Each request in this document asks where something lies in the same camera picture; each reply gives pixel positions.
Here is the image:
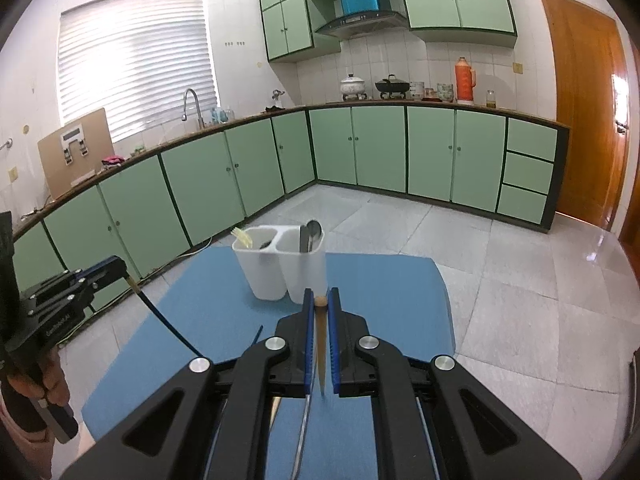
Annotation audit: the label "open wooden doorway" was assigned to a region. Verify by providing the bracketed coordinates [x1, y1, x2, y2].
[617, 125, 639, 281]

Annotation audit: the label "chrome kitchen faucet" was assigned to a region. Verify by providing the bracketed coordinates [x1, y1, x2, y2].
[180, 86, 207, 131]

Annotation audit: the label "pink cloth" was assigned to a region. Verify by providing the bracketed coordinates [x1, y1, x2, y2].
[101, 155, 126, 167]

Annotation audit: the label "small glass jar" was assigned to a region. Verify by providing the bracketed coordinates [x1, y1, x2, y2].
[486, 90, 497, 108]

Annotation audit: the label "dark grey chopstick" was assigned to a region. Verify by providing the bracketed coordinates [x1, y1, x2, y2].
[290, 393, 312, 480]
[298, 226, 309, 254]

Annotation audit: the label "silver metal spoon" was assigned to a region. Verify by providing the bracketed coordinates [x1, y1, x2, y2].
[305, 219, 322, 252]

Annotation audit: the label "green upper cabinets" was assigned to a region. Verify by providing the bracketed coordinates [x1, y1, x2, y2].
[259, 0, 518, 62]

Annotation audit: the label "glass jar on counter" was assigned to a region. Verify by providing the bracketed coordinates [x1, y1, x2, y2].
[409, 80, 425, 101]

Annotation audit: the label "light wooden chopstick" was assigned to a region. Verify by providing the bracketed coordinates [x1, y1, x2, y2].
[314, 296, 328, 394]
[269, 396, 282, 429]

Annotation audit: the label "white two-compartment utensil holder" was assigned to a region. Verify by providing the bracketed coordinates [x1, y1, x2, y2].
[232, 224, 329, 304]

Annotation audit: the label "silver kettle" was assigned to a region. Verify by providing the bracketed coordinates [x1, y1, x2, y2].
[265, 89, 285, 113]

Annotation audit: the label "pale gold plastic fork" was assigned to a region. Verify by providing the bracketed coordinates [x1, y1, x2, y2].
[231, 226, 254, 249]

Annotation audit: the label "brown cardboard box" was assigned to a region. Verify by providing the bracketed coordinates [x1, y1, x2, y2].
[38, 108, 115, 200]

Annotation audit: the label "orange thermos flask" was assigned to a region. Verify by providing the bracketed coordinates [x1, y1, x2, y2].
[454, 56, 476, 105]

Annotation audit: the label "black range hood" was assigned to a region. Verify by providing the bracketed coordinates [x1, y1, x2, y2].
[316, 10, 409, 41]

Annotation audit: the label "white window blinds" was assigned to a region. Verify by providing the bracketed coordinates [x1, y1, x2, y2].
[56, 0, 219, 142]

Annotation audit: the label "white cooking pot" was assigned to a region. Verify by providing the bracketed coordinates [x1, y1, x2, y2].
[340, 74, 368, 101]

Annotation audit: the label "green cabinets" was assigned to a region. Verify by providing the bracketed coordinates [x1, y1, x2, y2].
[259, 0, 518, 62]
[13, 101, 570, 289]

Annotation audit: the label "left human hand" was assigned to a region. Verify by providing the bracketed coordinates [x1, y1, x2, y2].
[6, 347, 70, 406]

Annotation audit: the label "green lower cabinets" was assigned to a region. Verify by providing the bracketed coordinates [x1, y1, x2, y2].
[13, 101, 570, 289]

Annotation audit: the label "patterned mug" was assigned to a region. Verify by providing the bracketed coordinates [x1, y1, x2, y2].
[436, 82, 454, 103]

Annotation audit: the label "black wok with lid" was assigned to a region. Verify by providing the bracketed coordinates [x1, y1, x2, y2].
[375, 74, 410, 100]

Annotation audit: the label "closed wooden door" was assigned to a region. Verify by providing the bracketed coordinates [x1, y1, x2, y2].
[541, 0, 628, 230]

